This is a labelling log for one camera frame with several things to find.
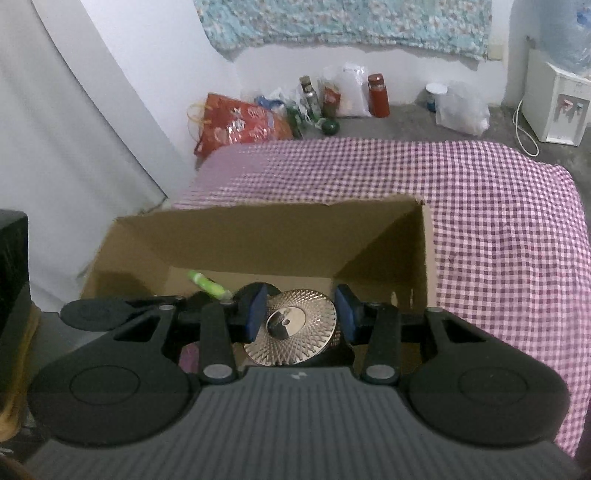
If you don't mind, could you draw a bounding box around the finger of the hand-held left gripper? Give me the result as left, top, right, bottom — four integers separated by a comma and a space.
131, 295, 188, 309

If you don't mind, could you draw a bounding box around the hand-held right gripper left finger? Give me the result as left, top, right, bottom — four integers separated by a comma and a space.
113, 281, 269, 385

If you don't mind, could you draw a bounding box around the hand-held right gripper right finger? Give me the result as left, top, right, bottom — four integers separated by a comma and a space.
335, 282, 490, 385

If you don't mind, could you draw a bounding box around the silver patterned metal disc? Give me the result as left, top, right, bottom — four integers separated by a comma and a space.
242, 288, 342, 367

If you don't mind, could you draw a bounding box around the purple plastic object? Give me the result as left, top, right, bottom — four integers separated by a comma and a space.
180, 344, 201, 372

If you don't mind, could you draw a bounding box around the brown cardboard box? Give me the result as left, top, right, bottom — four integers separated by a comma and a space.
81, 194, 437, 370

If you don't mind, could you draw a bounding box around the green tube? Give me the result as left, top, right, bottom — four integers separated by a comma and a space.
187, 270, 232, 298

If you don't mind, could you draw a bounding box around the white curtain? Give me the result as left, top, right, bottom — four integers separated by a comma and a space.
0, 0, 169, 315

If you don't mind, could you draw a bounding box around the purple checked cloth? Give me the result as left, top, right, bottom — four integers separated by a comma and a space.
173, 138, 591, 457

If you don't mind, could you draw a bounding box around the red printed bag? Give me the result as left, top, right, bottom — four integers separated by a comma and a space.
187, 92, 296, 158

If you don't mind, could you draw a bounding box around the green glass bottle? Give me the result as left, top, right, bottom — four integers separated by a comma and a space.
285, 106, 303, 139

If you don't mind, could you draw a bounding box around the blue and white plastic bag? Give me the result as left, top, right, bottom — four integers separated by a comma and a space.
254, 88, 296, 112

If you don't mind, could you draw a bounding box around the red brown jar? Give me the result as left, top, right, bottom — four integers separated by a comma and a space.
367, 73, 391, 118

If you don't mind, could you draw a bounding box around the clear plastic bag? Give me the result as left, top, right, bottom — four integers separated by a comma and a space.
435, 82, 491, 136

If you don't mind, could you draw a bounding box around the white and blue cup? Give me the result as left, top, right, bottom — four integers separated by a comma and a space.
425, 83, 448, 112

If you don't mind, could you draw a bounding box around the teal floral cloth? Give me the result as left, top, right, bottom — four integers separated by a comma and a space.
194, 0, 492, 62

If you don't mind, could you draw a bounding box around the white water dispenser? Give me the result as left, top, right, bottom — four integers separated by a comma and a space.
522, 48, 591, 147

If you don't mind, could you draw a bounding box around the blue water dispenser bottle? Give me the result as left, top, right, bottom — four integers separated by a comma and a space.
538, 0, 591, 79

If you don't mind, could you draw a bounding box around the white power cable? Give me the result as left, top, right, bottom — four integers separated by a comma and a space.
515, 97, 540, 158

